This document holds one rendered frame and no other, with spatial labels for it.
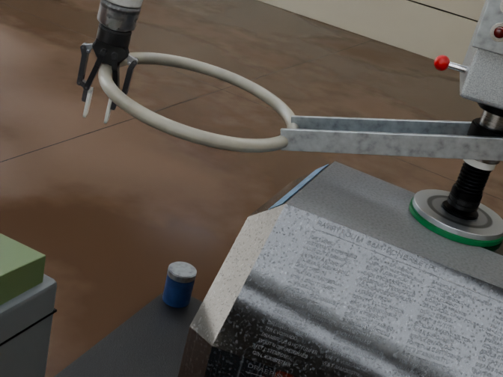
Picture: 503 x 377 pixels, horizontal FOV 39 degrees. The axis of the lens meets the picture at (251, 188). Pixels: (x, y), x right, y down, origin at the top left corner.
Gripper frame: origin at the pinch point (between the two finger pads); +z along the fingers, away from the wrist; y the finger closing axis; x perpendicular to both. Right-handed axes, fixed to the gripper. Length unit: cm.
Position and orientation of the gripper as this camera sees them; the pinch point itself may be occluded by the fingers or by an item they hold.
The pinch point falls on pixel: (98, 105)
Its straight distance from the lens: 174.1
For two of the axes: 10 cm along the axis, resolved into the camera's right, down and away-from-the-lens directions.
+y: 9.6, 2.7, 1.1
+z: -2.9, 8.5, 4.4
